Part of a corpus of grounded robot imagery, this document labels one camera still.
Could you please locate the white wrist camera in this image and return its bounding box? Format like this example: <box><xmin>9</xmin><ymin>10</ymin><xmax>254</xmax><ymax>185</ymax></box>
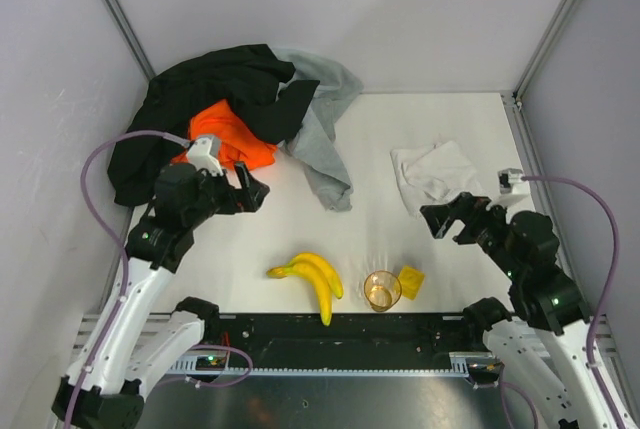
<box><xmin>186</xmin><ymin>134</ymin><xmax>224</xmax><ymax>175</ymax></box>
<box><xmin>495</xmin><ymin>168</ymin><xmax>531</xmax><ymax>208</ymax></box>

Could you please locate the clear amber plastic cup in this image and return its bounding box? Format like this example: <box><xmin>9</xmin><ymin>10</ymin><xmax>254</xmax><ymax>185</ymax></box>
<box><xmin>363</xmin><ymin>271</ymin><xmax>402</xmax><ymax>313</ymax></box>

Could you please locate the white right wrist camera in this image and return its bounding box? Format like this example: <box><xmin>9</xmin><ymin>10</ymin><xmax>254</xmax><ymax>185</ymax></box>
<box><xmin>495</xmin><ymin>168</ymin><xmax>531</xmax><ymax>208</ymax></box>

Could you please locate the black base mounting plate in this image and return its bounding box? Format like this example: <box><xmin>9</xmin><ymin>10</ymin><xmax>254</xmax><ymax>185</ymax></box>
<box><xmin>164</xmin><ymin>312</ymin><xmax>521</xmax><ymax>384</ymax></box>

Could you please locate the white cloth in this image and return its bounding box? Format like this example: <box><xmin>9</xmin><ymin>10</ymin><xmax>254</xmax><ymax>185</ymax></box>
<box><xmin>390</xmin><ymin>141</ymin><xmax>484</xmax><ymax>219</ymax></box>

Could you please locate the right side frame rail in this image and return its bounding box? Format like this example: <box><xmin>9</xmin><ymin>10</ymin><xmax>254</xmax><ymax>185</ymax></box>
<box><xmin>502</xmin><ymin>91</ymin><xmax>589</xmax><ymax>315</ymax></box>

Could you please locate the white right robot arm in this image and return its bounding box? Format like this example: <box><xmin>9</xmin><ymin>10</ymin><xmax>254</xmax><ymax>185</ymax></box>
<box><xmin>420</xmin><ymin>192</ymin><xmax>637</xmax><ymax>428</ymax></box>

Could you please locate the right rear frame post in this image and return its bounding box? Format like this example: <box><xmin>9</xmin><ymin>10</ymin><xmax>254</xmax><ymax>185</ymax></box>
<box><xmin>512</xmin><ymin>0</ymin><xmax>581</xmax><ymax>101</ymax></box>

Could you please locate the frame post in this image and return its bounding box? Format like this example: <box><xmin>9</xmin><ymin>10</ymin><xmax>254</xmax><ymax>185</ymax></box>
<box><xmin>512</xmin><ymin>0</ymin><xmax>581</xmax><ymax>101</ymax></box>
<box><xmin>101</xmin><ymin>0</ymin><xmax>156</xmax><ymax>81</ymax></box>

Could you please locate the left rear frame post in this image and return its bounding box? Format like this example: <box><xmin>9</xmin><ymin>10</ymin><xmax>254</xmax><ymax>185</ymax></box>
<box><xmin>101</xmin><ymin>0</ymin><xmax>156</xmax><ymax>81</ymax></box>

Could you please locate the black cloth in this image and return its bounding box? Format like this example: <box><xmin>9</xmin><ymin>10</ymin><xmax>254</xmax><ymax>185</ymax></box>
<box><xmin>107</xmin><ymin>44</ymin><xmax>320</xmax><ymax>207</ymax></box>

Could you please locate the yellow cube block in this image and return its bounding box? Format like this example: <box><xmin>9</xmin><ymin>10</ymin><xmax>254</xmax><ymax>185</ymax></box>
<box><xmin>398</xmin><ymin>265</ymin><xmax>425</xmax><ymax>300</ymax></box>

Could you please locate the orange cloth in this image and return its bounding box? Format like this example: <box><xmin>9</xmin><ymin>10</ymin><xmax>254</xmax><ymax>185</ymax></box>
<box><xmin>188</xmin><ymin>99</ymin><xmax>277</xmax><ymax>170</ymax></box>

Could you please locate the grey slotted cable duct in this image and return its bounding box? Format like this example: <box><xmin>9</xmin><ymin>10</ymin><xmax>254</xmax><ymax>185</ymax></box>
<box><xmin>167</xmin><ymin>352</ymin><xmax>501</xmax><ymax>380</ymax></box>

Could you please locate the lower yellow banana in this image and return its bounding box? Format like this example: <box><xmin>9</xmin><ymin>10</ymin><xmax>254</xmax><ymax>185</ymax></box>
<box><xmin>266</xmin><ymin>263</ymin><xmax>334</xmax><ymax>327</ymax></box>

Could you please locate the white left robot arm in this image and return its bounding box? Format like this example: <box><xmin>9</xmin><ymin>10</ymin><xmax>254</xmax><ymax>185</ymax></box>
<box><xmin>52</xmin><ymin>162</ymin><xmax>269</xmax><ymax>428</ymax></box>

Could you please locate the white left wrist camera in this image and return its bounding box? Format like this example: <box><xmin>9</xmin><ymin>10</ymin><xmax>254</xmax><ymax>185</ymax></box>
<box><xmin>186</xmin><ymin>134</ymin><xmax>224</xmax><ymax>175</ymax></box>

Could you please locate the yellow banana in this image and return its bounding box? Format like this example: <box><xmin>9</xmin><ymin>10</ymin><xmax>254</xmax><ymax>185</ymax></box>
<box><xmin>287</xmin><ymin>252</ymin><xmax>344</xmax><ymax>299</ymax></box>
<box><xmin>266</xmin><ymin>263</ymin><xmax>334</xmax><ymax>327</ymax></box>

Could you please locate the grey cloth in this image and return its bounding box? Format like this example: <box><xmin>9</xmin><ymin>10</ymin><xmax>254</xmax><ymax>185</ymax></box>
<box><xmin>274</xmin><ymin>48</ymin><xmax>363</xmax><ymax>212</ymax></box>

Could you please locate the upper yellow banana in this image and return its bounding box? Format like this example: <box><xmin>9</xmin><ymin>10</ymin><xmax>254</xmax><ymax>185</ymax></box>
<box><xmin>287</xmin><ymin>252</ymin><xmax>344</xmax><ymax>299</ymax></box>

